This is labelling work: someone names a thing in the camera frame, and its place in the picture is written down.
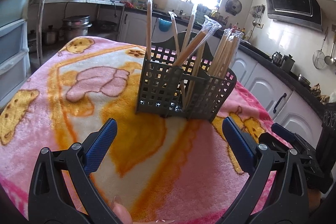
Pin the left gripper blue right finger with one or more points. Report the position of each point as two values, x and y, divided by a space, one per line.
242 144

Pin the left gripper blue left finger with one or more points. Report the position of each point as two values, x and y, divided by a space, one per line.
101 142

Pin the dark green utensil basket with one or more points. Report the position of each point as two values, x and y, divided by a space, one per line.
175 91

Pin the chopsticks bundle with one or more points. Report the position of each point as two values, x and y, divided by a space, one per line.
225 53

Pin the chopstick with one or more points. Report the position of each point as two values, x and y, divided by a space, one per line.
148 28

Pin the wooden chopsticks pair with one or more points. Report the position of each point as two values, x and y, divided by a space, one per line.
188 31

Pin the person's left hand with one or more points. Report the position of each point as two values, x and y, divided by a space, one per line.
120 211

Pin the pink bear blanket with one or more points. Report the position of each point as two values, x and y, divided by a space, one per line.
163 168

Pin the steel kettle on stove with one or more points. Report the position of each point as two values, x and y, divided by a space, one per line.
287 63

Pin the metal strainer ladle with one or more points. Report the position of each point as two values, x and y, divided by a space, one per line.
318 57

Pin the white plastic drawer unit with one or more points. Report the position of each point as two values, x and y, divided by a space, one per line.
15 61

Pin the stainless steel pot stack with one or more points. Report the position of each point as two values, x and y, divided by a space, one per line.
75 26

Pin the blue hanging bowl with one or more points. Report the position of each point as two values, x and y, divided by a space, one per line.
164 25

